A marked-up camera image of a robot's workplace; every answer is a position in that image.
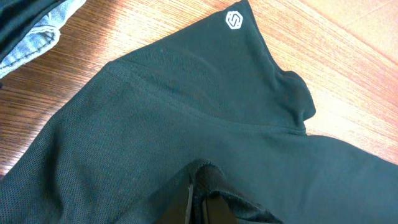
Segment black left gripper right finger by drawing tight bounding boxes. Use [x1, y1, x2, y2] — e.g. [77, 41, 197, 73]
[202, 195, 238, 224]

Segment folded light blue garment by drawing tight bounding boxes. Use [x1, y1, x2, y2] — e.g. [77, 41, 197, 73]
[1, 0, 86, 77]

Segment dark green polo shirt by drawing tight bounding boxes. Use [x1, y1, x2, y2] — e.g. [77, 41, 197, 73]
[1, 1, 397, 223]

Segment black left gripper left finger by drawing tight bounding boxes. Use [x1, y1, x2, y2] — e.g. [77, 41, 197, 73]
[156, 184, 193, 224]

